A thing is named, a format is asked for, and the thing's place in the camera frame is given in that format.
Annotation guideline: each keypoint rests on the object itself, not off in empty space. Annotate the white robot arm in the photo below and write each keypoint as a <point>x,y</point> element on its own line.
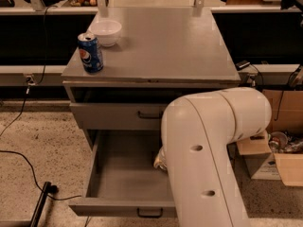
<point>196,130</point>

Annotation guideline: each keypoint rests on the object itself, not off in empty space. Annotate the grey drawer cabinet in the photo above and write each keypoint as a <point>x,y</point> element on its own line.
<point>162,54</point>

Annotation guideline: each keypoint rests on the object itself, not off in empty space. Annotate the closed grey top drawer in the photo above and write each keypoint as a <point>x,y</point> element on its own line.
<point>118,116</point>

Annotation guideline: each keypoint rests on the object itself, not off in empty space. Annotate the blue pepsi can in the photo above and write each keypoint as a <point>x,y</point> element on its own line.
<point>90,55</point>

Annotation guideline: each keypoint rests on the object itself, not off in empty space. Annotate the open grey middle drawer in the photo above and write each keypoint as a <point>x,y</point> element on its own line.
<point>122,182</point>

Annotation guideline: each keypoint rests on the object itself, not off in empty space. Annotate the white ceramic bowl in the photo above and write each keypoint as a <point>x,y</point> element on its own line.
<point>107,31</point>

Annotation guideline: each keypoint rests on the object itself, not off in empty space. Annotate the small black device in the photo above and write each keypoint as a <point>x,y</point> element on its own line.
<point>242,64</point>

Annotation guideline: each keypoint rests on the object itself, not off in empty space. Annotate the black metal stand leg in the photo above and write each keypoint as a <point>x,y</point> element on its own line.
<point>48,190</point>

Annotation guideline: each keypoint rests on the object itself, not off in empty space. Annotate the cardboard box with cans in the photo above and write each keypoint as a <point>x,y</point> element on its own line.
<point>277,152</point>

